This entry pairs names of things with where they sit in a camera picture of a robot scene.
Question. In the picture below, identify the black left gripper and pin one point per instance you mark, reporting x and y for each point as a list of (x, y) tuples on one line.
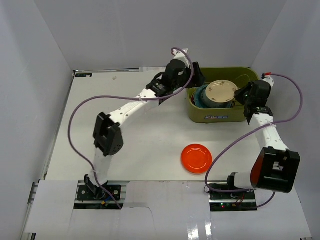
[(197, 75)]

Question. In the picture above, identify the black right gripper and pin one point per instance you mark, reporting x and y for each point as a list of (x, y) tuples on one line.
[(238, 94)]

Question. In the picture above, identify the cream plate with calligraphy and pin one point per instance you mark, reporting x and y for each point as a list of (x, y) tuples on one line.
[(221, 91)]

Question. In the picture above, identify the blue patterned small plate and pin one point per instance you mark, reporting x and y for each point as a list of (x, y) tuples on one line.
[(211, 104)]

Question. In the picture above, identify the orange plate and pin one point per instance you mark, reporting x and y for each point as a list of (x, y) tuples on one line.
[(196, 158)]

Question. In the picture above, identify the teal scalloped plate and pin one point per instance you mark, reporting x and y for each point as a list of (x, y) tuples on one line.
[(197, 97)]

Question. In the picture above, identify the red plate with teal flower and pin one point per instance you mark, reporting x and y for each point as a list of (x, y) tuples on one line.
[(192, 100)]

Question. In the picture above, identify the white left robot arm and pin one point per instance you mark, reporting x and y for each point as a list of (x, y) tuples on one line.
[(109, 128)]

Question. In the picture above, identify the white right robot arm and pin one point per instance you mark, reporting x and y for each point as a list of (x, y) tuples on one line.
[(276, 166)]

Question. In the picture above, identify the olive green plastic bin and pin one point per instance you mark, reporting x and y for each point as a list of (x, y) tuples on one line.
[(240, 76)]

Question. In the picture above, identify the white papers at back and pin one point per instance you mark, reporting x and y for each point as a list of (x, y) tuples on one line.
[(152, 69)]

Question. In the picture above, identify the dark label sticker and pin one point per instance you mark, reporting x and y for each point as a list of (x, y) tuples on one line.
[(83, 75)]

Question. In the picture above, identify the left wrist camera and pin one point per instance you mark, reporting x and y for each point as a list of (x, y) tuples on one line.
[(180, 55)]

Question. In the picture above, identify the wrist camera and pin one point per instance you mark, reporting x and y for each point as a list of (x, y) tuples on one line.
[(268, 78), (180, 55)]

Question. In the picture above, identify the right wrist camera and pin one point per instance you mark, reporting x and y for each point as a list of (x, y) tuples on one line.
[(268, 78)]

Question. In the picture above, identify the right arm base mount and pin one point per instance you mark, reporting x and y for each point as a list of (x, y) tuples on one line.
[(231, 202)]

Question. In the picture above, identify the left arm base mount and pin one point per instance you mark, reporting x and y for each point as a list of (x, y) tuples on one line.
[(86, 200)]

